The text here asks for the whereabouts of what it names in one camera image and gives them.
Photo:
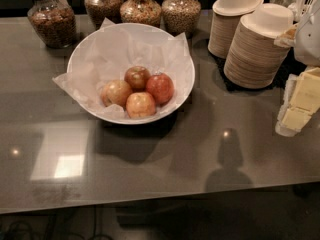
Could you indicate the front stack paper bowls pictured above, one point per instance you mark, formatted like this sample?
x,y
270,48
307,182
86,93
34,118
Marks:
x,y
253,59

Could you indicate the left yellow-red apple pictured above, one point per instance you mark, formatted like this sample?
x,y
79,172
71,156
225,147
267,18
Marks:
x,y
116,92

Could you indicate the right red apple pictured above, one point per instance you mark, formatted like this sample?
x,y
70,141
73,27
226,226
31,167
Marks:
x,y
161,87

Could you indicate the left glass cereal jar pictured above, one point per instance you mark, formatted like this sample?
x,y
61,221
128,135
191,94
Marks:
x,y
54,22

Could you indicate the red-green apple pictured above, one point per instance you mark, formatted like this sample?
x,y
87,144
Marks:
x,y
137,77

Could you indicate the front yellow-red apple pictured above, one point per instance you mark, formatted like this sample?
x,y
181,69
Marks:
x,y
140,104

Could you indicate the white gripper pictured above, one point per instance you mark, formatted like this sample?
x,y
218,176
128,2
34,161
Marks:
x,y
308,39

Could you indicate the glass cereal jar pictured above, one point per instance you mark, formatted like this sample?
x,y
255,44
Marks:
x,y
54,22
99,10
181,16
141,11

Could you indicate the yellow-red apple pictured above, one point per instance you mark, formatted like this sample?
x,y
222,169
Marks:
x,y
116,92
140,104

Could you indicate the white paper liner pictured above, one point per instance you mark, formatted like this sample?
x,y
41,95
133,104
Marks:
x,y
83,84

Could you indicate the white bowl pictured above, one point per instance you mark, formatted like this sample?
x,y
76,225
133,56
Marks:
x,y
133,44

